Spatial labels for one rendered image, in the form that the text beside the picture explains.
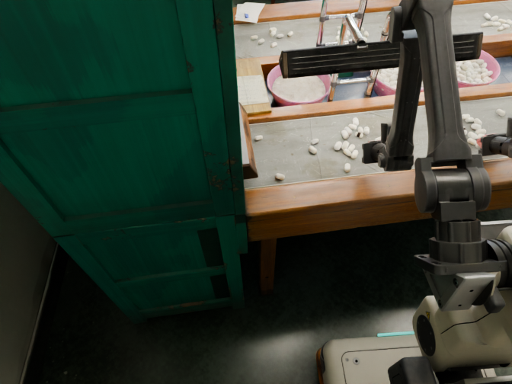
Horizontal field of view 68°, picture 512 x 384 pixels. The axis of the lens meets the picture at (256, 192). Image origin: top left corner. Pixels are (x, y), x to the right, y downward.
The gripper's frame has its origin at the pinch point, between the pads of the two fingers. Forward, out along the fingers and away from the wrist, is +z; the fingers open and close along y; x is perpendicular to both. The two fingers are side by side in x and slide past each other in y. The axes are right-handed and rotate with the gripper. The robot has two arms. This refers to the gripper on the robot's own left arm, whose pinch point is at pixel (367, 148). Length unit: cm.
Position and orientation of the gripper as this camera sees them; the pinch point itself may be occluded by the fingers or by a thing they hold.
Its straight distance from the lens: 133.9
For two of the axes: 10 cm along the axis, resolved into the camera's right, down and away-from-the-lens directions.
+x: 0.9, 9.6, 2.5
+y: -9.9, 1.1, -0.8
